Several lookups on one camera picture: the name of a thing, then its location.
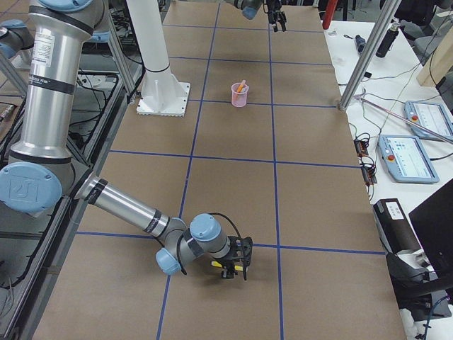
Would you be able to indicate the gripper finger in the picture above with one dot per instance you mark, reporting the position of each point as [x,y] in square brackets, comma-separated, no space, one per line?
[282,20]
[245,263]
[272,20]
[228,270]

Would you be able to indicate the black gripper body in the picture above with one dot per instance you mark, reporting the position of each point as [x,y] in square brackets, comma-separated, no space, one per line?
[232,262]
[272,9]

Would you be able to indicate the yellow highlighter pen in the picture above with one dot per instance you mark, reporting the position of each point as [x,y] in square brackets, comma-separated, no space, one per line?
[219,265]

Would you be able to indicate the orange highlighter pen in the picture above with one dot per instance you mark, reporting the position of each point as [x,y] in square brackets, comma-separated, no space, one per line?
[241,86]

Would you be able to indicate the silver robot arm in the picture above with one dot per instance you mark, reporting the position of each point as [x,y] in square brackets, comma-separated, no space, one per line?
[249,8]
[41,169]

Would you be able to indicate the pink plastic pen holder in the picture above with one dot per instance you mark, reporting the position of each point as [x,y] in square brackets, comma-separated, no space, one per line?
[239,99]

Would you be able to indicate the red cylinder bottle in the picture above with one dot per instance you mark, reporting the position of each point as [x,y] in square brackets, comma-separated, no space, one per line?
[328,14]

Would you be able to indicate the folded blue umbrella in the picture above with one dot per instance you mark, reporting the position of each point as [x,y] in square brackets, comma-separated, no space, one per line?
[360,44]

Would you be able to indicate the black water bottle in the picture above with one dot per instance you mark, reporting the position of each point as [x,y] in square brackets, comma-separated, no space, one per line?
[388,40]

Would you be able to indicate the black cardboard box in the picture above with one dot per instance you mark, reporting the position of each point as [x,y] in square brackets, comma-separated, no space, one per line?
[394,228]

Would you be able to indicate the far blue teach pendant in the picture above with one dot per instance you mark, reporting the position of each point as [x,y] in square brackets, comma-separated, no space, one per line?
[432,116]

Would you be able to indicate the blue teach pendant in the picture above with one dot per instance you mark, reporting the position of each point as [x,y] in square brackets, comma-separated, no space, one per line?
[406,159]
[432,116]

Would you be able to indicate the near blue teach pendant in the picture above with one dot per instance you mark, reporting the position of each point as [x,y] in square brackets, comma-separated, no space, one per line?
[406,159]

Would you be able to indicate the black computer monitor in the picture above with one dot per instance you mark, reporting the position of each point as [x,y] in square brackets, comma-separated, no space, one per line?
[432,222]

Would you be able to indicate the aluminium frame post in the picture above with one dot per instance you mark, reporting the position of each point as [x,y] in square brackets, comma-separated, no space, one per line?
[375,38]

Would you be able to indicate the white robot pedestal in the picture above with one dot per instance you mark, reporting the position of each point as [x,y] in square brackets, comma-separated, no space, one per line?
[161,93]

